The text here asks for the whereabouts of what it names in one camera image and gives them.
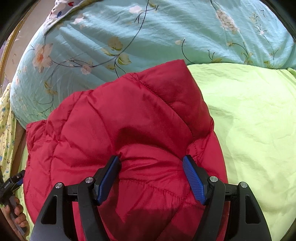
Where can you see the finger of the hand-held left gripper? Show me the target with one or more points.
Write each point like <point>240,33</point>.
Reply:
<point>19,179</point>

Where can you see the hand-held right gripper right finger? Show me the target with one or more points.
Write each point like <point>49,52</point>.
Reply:
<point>195,178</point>

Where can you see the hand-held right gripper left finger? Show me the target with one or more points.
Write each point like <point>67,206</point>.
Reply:
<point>107,178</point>

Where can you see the red puffer jacket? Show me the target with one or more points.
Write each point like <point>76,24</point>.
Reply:
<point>129,139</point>

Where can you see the person's left hand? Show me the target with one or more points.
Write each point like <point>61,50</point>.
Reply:
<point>22,216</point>

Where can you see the yellow printed blanket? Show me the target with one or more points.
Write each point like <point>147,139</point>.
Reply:
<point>7,129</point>

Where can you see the light green bed blanket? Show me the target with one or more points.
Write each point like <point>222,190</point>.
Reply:
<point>254,139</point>

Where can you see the teal floral quilt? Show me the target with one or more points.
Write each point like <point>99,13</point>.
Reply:
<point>161,30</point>

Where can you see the white floral cloth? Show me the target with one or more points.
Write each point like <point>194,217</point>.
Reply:
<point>62,11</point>

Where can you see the gold picture frame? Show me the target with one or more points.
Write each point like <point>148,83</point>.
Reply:
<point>13,41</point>

